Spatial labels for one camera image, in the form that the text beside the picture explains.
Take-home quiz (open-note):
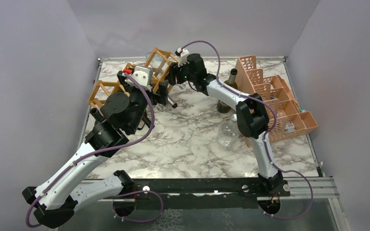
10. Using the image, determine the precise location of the wooden wine rack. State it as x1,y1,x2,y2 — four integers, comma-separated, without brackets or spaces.
88,48,178,109

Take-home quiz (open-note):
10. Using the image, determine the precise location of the clear glass jug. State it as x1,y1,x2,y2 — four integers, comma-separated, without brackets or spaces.
216,114,239,149

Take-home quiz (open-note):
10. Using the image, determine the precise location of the dark green wine bottle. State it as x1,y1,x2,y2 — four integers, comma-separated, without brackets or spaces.
142,116,151,128

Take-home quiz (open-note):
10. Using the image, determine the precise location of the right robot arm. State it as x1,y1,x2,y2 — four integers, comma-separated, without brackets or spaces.
117,53,283,196

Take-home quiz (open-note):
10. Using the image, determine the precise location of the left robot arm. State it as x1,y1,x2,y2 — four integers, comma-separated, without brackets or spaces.
22,63,180,229

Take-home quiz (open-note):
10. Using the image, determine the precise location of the dark wine bottle at left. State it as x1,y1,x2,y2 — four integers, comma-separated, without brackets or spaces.
89,107,104,123

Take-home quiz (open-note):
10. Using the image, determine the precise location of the green wine bottle silver neck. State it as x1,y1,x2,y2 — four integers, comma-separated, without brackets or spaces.
217,68,238,114

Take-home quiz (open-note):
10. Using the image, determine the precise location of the pink plastic organizer rack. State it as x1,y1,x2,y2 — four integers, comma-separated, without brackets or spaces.
236,55,318,142

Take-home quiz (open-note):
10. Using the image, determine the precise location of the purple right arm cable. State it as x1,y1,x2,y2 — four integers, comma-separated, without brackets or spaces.
25,72,156,229

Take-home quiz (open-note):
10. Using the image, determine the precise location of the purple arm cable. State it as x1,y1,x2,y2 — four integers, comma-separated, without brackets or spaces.
25,72,156,229
180,40,314,220

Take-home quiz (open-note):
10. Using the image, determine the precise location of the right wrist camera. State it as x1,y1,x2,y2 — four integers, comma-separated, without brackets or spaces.
122,66,153,91

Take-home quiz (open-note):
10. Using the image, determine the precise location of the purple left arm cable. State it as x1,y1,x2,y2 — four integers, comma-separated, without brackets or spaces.
180,40,314,220

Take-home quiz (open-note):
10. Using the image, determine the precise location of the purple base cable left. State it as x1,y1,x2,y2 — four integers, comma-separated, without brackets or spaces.
112,190,165,223

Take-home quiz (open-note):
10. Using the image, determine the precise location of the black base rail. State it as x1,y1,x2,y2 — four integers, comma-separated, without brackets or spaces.
82,170,291,211

